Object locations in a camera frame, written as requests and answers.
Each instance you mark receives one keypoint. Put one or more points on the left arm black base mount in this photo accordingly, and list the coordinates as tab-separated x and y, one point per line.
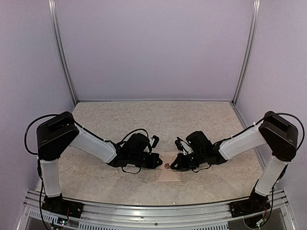
64	207

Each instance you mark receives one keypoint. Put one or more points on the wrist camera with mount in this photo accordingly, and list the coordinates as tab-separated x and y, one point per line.
154	141
183	146

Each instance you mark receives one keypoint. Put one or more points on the left aluminium frame post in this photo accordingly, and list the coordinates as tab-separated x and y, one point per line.
60	48

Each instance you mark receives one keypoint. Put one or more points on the aluminium frame post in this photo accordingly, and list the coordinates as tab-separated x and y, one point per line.
60	48
248	51

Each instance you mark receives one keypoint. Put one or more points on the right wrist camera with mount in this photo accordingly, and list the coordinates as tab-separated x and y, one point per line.
183	146

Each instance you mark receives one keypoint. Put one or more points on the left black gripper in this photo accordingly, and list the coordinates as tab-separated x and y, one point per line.
155	156

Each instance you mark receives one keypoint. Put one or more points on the red round seal sticker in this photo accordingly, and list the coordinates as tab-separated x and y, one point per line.
167	165

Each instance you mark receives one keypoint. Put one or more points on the front aluminium rail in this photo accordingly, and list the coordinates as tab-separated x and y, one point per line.
103	216

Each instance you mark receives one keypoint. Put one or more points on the cream envelope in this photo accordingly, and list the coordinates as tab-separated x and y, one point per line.
163	175

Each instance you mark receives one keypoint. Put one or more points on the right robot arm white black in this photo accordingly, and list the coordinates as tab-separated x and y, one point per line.
273	130

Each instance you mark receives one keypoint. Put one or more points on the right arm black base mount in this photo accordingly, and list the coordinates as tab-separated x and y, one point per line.
255	203

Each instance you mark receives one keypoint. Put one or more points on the right aluminium frame post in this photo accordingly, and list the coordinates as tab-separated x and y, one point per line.
248	51

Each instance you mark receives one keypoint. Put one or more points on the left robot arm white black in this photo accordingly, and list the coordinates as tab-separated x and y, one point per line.
74	162

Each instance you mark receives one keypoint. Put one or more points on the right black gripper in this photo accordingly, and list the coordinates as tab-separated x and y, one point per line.
182	165

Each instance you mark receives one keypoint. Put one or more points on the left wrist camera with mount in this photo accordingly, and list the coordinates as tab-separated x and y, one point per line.
154	141

